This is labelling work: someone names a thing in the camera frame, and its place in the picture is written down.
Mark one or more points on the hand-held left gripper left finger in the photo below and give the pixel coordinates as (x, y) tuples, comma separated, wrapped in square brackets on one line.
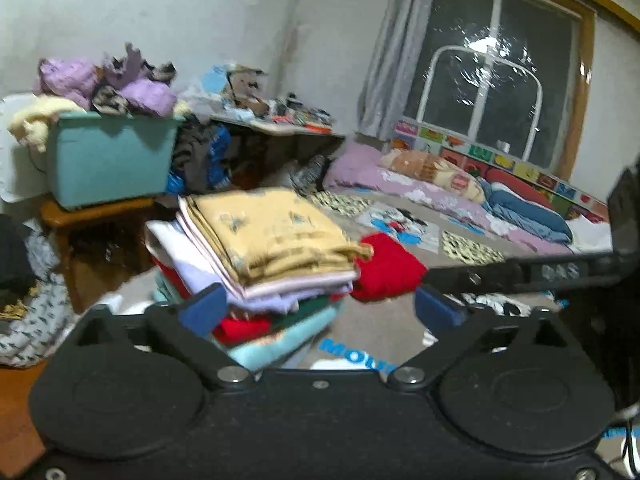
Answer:
[(205, 307)]

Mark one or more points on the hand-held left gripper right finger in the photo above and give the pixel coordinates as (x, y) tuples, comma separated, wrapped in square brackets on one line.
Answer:
[(440, 310)]

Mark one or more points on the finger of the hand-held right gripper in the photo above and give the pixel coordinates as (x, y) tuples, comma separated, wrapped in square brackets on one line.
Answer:
[(475, 277)]

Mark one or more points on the yellow printed garment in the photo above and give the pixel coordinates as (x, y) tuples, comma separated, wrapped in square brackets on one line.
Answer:
[(270, 235)]

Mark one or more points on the low stack of folded clothes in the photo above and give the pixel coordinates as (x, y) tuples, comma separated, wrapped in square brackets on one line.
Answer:
[(280, 332)]

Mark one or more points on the dark crumpled clothes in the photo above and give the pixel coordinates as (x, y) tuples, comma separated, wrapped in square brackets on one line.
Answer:
[(190, 155)]

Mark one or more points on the white crumpled garment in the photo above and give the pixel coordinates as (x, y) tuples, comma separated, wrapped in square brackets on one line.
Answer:
[(590, 235)]

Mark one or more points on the red folded garment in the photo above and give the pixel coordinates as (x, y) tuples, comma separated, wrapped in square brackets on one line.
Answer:
[(390, 270)]

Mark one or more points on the grey cartoon printed blanket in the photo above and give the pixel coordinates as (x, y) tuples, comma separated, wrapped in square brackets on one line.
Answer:
[(375, 330)]

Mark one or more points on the blue folded quilt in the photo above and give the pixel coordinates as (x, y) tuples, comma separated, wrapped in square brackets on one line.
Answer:
[(525, 220)]

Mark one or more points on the red pillow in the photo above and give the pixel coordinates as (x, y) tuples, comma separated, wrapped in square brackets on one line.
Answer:
[(515, 182)]

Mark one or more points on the tan printed pillow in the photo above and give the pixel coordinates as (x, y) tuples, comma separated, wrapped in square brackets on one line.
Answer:
[(430, 172)]

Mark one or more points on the tape roll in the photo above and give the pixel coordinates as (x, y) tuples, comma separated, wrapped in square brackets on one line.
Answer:
[(503, 147)]

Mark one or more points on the colourful printed headboard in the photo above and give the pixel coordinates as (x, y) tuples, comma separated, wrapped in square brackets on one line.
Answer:
[(450, 142)]

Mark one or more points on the blue bag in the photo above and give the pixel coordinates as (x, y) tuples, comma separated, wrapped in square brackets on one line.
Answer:
[(218, 160)]

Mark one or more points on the wooden stool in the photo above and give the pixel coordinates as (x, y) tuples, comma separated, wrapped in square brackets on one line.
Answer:
[(90, 210)]

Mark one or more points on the purple printed bed sheet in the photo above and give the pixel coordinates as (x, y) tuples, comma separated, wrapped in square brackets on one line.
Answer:
[(355, 170)]

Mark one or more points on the white patterned cloth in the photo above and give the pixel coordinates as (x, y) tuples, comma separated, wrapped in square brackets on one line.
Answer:
[(40, 320)]

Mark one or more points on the dark desk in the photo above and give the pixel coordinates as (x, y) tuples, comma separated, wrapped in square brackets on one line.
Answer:
[(270, 155)]

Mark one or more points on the grey patterned cloth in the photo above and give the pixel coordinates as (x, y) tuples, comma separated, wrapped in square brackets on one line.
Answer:
[(310, 175)]

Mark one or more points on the teal plastic bin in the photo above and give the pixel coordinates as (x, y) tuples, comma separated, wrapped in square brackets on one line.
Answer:
[(110, 160)]

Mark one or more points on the window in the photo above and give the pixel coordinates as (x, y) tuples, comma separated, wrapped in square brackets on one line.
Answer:
[(530, 85)]

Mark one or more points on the black bag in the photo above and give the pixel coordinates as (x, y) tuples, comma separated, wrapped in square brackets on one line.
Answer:
[(15, 260)]

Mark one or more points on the pile of small desk items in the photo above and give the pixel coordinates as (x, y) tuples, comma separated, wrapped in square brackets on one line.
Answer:
[(300, 117)]

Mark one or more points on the cardboard box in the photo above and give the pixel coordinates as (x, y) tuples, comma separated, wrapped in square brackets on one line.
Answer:
[(245, 85)]

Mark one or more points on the crumpled plastic bags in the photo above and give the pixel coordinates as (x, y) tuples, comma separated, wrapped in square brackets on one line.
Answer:
[(215, 77)]

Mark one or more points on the grey curtain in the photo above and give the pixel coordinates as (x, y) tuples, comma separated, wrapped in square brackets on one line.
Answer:
[(395, 60)]

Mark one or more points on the cream fleece cloth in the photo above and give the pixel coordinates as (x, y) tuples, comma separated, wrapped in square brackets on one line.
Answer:
[(35, 120)]

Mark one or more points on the heap of purple jackets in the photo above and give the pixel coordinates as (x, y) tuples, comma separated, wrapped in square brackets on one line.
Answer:
[(65, 77)]

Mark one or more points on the white tube frame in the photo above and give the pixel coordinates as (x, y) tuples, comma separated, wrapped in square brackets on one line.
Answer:
[(426, 85)]

